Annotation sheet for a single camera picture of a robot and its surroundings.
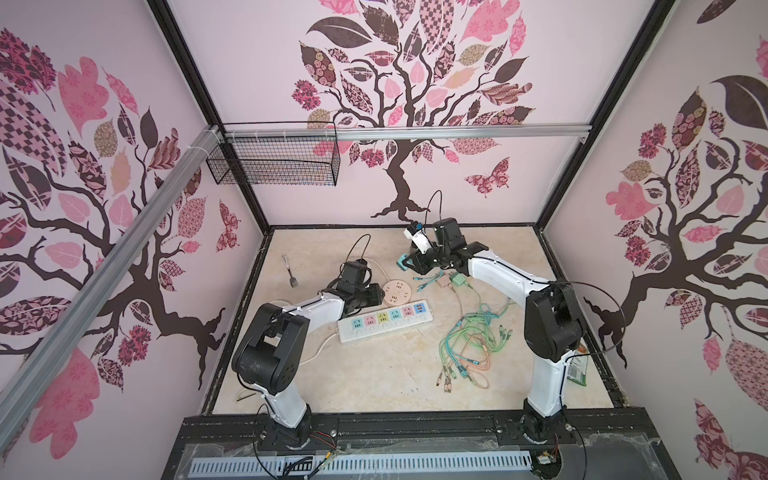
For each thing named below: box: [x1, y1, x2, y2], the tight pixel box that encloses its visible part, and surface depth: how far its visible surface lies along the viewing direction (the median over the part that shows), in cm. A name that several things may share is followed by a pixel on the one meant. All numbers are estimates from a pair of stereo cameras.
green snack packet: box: [567, 343, 589, 386], surface depth 85 cm
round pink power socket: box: [383, 280, 412, 306], surface depth 100 cm
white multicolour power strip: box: [337, 299, 434, 344], surface depth 93 cm
